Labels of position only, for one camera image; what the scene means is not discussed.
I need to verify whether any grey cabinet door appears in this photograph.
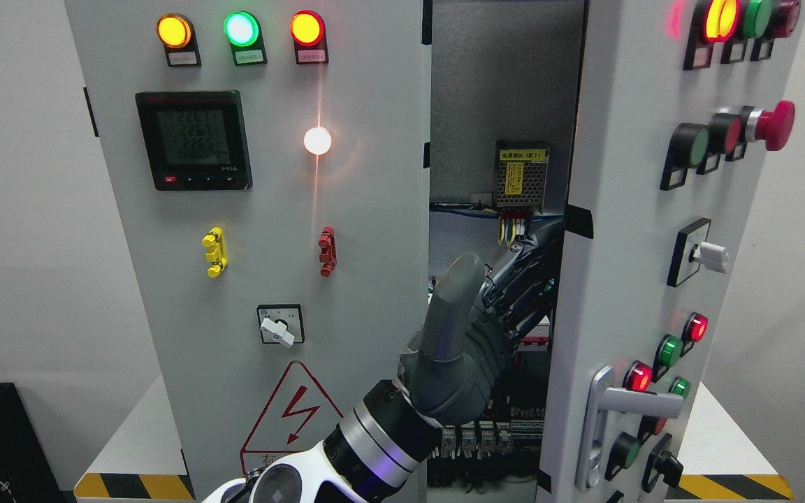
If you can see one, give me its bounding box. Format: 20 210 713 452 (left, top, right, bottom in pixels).
65 1 429 497
536 1 805 502

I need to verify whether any red indicator light left door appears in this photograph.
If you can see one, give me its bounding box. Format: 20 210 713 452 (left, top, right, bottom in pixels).
289 10 328 66

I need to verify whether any green indicator light left door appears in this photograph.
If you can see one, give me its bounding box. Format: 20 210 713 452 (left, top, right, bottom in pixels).
223 10 268 66

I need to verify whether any yellow indicator light left door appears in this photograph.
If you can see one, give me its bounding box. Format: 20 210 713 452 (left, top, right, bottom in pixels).
157 13 201 67

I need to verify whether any red terminal clip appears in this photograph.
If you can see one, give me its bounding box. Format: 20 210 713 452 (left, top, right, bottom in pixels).
317 226 338 277

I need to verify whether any white lit indicator lamp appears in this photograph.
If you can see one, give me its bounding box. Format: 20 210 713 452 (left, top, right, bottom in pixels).
303 126 333 156

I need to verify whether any perforated metal power supply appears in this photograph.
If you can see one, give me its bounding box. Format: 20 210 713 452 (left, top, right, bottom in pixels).
494 140 551 212

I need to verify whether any yellow terminal clip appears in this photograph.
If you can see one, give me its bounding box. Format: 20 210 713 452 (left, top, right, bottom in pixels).
201 226 228 278

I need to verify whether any red electric danger warning sticker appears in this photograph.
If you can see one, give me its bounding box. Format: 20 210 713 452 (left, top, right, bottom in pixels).
240 360 344 472

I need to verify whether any grey cabinet body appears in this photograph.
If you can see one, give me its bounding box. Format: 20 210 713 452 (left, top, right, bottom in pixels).
425 1 588 502

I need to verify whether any relay terminal row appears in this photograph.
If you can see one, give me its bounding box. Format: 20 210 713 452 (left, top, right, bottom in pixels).
429 398 546 460

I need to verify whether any black digital power meter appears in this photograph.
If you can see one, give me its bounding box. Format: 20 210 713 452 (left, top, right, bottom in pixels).
135 89 253 191

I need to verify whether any red emergency stop button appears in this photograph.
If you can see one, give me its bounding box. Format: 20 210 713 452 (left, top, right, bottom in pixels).
739 100 796 152

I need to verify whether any white rotary selector switch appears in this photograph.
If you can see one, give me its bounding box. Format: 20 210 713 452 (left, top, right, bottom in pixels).
256 305 305 348

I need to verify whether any silver door lever handle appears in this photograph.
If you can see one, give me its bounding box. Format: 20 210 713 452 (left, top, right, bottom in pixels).
575 365 685 491

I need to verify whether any white rotary switch right door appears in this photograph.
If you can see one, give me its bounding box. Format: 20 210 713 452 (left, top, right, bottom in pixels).
667 219 730 287

